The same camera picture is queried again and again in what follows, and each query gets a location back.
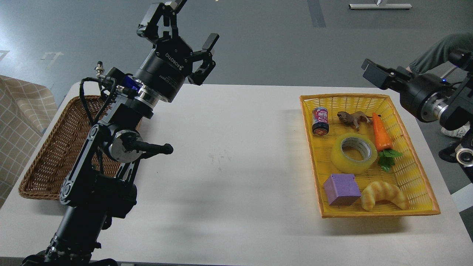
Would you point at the person in green trousers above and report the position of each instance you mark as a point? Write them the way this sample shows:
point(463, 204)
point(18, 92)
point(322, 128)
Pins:
point(438, 53)

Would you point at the yellow plastic basket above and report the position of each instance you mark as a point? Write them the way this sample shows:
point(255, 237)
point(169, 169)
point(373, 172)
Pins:
point(408, 174)

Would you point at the small soda can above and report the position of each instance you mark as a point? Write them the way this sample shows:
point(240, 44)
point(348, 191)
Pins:
point(320, 124)

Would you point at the yellow tape roll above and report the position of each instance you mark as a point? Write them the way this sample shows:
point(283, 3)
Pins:
point(353, 153)

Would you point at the brown wicker basket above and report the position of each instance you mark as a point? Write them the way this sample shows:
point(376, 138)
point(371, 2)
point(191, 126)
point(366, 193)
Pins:
point(56, 157)

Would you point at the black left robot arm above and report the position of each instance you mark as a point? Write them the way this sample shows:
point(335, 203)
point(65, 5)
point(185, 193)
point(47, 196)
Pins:
point(101, 184)

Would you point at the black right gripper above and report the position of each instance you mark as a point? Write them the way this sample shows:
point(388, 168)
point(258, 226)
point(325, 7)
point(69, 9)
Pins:
point(424, 96)

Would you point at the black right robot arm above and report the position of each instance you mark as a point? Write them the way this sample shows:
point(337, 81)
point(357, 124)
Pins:
point(459, 110)

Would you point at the toy croissant bread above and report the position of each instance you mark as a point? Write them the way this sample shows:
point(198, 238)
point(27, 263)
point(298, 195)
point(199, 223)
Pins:
point(383, 191)

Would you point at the beige checkered cloth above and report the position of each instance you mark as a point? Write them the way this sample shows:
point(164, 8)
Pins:
point(26, 111)

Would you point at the orange toy carrot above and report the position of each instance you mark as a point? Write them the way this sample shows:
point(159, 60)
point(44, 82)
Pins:
point(383, 144)

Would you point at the office chair leg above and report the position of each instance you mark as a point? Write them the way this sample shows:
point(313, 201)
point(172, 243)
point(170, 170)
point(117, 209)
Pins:
point(448, 74)

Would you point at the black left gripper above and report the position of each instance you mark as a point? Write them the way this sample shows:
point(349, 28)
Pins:
point(165, 69)

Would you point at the purple cube block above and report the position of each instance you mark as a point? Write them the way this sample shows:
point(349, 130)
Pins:
point(341, 190)

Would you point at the brown toy animal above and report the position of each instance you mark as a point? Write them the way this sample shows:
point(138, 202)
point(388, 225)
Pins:
point(353, 119)

